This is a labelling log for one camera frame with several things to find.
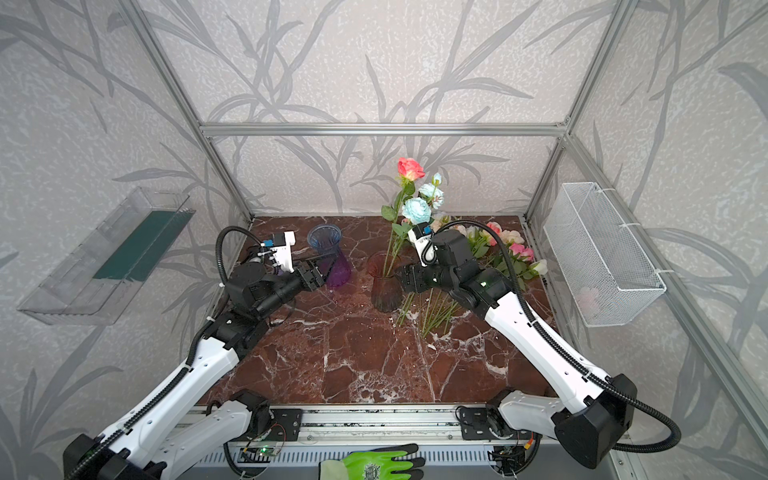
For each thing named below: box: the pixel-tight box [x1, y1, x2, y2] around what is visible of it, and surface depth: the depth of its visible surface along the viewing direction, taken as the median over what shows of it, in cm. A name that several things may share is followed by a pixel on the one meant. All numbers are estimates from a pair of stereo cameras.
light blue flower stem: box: [384, 172, 445, 278], surface depth 75 cm
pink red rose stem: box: [381, 157, 426, 278], surface depth 79 cm
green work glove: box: [318, 443, 425, 480], surface depth 69 cm
